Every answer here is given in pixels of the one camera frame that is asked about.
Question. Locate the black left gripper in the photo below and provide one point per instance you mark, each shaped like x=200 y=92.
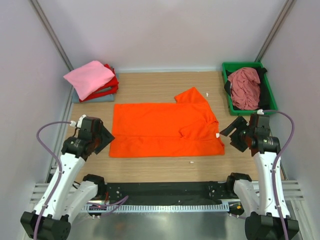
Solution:
x=107 y=138

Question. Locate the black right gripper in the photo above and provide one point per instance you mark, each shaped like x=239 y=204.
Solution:
x=239 y=123

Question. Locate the orange t shirt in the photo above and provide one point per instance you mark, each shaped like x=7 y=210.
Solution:
x=185 y=128

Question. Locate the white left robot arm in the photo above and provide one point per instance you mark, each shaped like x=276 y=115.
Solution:
x=52 y=217

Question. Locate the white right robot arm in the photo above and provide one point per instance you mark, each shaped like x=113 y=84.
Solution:
x=267 y=214

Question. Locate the black shirt in bin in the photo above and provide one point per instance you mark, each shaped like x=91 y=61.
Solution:
x=247 y=88

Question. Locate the grey folded shirt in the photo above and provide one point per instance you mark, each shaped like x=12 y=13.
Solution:
x=109 y=98

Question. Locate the dusty pink crumpled shirt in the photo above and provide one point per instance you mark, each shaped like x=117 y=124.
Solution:
x=245 y=88

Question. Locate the red folded shirt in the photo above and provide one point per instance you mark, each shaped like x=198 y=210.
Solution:
x=109 y=88

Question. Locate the pink folded shirt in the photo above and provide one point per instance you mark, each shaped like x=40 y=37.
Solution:
x=89 y=78

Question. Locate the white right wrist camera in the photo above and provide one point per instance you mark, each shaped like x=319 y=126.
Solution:
x=260 y=112

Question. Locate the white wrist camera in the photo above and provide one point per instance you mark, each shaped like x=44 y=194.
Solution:
x=77 y=124
x=260 y=112

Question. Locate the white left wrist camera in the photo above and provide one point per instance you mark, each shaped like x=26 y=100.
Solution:
x=77 y=124

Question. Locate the white slotted cable duct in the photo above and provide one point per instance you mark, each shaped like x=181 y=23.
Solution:
x=224 y=207

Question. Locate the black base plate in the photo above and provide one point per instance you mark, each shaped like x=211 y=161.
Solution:
x=168 y=193

